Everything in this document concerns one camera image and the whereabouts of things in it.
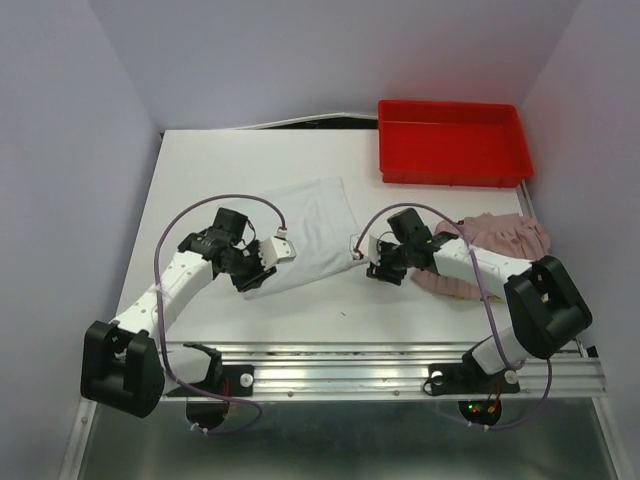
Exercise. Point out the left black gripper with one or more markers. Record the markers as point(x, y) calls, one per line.
point(256, 278)

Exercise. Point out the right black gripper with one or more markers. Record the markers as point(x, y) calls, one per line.
point(382, 272)

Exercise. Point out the white skirt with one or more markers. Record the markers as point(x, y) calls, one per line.
point(321, 227)

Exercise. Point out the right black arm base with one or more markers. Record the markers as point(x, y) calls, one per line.
point(483, 392)

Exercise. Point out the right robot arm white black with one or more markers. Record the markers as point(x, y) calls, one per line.
point(545, 307)

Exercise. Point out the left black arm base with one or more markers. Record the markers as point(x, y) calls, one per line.
point(219, 395)

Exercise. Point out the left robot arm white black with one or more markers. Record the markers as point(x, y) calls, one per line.
point(126, 362)

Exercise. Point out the yellow green skirt underneath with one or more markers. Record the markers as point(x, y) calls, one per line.
point(491, 299)

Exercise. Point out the red plastic tray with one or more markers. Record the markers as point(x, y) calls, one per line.
point(452, 144)

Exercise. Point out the pink pleated skirt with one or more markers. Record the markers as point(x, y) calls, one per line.
point(510, 235)

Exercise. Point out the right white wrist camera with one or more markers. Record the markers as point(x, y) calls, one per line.
point(374, 249)

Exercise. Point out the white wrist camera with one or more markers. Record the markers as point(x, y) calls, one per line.
point(274, 251)
point(374, 249)

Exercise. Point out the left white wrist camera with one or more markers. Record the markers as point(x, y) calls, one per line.
point(274, 251)

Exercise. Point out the aluminium rail frame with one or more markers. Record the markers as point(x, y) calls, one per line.
point(339, 365)

